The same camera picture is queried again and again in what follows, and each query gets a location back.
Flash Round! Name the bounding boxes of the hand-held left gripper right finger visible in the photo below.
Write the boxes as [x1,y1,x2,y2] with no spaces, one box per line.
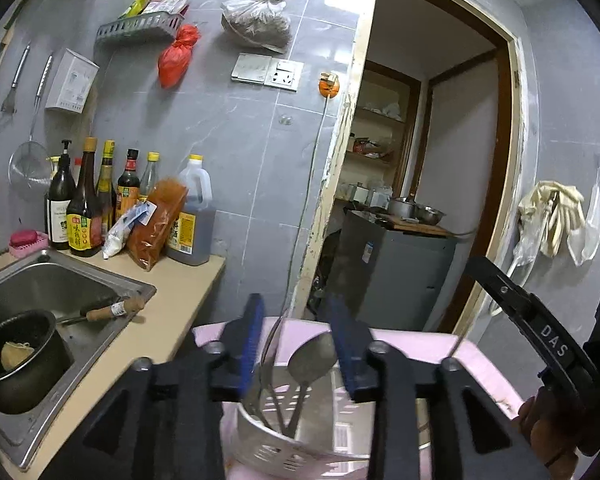
[327,295,551,480]

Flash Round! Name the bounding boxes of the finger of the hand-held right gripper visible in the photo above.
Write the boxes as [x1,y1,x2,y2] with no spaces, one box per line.
[462,256,536,328]

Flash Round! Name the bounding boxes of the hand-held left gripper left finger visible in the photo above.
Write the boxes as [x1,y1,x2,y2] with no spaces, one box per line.
[40,292,266,480]

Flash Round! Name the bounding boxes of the metal spoon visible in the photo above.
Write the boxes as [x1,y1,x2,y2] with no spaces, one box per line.
[280,332,339,440]

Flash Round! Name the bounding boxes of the metal fork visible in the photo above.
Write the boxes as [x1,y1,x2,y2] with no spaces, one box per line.
[241,370,281,431]

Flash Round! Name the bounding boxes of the white plastic utensil basket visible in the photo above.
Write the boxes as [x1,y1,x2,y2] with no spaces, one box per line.
[220,310,431,480]

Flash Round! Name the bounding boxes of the person's right hand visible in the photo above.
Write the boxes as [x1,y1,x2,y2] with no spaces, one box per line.
[517,390,581,467]

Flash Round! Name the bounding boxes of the clear plastic bag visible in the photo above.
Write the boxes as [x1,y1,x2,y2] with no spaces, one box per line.
[512,230,538,267]

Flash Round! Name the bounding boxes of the pink tablecloth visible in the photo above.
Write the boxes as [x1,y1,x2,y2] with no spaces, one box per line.
[192,317,523,480]

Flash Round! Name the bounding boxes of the grey cabinet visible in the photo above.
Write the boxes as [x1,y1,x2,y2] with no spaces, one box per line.
[325,210,458,333]

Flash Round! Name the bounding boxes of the brown chopping board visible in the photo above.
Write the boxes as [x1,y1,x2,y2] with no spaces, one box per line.
[375,212,453,237]

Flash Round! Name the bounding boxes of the beige rubber gloves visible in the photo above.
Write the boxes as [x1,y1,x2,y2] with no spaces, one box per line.
[517,180,585,258]

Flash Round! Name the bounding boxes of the steel bowl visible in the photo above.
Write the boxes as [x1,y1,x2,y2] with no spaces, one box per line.
[412,205,446,226]

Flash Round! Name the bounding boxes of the white mesh bag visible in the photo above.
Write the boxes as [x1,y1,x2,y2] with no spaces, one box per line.
[566,167,600,267]

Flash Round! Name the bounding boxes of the small steel pot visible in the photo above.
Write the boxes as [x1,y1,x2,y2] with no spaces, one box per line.
[387,196,416,218]

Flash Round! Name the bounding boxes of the large oil jug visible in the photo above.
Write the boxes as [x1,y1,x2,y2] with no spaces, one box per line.
[166,154,216,266]

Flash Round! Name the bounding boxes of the chili powder bag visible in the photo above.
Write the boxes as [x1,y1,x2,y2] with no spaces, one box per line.
[126,177,188,272]

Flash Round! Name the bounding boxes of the white bag blue clip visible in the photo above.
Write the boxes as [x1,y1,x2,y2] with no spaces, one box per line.
[102,200,158,260]

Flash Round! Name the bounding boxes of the wooden shelf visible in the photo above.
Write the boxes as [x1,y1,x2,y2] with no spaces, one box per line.
[345,60,421,201]

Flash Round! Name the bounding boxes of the steel kitchen sink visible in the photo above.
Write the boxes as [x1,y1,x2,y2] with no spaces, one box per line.
[0,247,157,471]

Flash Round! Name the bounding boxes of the clear bottle yellow cap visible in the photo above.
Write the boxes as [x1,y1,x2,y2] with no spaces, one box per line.
[139,152,161,203]

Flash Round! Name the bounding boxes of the red cap sauce bottle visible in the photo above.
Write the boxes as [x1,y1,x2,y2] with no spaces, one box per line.
[116,148,141,221]

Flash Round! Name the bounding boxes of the soy sauce bottle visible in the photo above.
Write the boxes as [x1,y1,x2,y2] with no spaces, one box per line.
[66,137,103,257]

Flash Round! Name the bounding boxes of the yellow cap sauce bottle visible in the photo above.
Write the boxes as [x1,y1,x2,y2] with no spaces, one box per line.
[96,140,117,231]

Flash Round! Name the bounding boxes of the pink soap dish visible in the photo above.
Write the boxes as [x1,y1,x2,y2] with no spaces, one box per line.
[8,230,49,259]

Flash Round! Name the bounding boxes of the orange power plug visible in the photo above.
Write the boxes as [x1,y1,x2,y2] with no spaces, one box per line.
[317,72,341,98]

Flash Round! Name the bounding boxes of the metal strainer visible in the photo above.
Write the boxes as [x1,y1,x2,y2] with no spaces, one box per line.
[8,54,54,188]

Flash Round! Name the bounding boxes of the red plastic bag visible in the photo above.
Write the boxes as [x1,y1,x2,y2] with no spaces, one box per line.
[158,24,201,88]

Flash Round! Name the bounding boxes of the clear bag of dried goods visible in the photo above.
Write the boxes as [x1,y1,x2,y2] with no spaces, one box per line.
[221,0,298,53]

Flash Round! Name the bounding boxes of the red seasoning packets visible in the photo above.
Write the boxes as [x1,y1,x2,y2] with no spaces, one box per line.
[142,0,191,16]

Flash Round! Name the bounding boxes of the hanging metal spatula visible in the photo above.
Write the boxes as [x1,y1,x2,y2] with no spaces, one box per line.
[0,44,31,113]

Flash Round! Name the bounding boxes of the yellow seasoning packet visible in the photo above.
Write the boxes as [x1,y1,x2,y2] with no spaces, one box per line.
[120,0,158,20]

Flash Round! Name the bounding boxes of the white hose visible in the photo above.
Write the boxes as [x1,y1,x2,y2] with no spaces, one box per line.
[489,255,526,317]

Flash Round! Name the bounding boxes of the white power cable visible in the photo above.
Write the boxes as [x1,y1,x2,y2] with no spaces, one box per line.
[280,97,331,321]

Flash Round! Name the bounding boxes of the wooden door frame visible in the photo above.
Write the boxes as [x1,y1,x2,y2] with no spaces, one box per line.
[292,0,536,336]

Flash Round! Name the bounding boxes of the wall power socket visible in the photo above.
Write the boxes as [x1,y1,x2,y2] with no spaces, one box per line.
[265,58,305,92]

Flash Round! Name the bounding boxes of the wall light switch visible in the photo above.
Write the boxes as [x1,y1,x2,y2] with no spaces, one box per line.
[231,53,272,83]

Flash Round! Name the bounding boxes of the white wall box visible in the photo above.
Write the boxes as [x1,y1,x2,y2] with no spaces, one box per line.
[45,48,100,113]

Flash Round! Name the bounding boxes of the grey wall rack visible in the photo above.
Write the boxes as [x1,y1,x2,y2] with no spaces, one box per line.
[96,11,186,46]

